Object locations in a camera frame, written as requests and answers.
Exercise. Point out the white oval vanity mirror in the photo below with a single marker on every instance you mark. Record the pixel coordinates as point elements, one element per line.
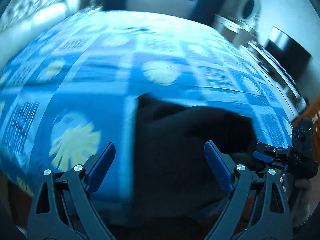
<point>248,10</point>

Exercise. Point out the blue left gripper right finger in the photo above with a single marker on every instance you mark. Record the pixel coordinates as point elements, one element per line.
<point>221,165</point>

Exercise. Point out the blue patterned bedspread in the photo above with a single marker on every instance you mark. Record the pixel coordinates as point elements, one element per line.
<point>71,88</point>

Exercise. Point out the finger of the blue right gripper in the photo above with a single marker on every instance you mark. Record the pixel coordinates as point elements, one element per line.
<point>262,157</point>

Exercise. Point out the white dressing table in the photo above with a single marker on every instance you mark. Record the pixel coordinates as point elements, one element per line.
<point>235,31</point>

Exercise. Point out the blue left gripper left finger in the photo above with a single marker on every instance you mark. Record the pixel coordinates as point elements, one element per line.
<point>97,167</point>

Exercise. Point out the person's right hand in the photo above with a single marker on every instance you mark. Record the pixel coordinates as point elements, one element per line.
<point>282,181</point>

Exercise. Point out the black flat television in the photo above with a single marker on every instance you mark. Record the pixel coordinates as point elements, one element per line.
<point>288,53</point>

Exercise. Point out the cream tufted leather headboard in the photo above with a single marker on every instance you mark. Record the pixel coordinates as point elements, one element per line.
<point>23,20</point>

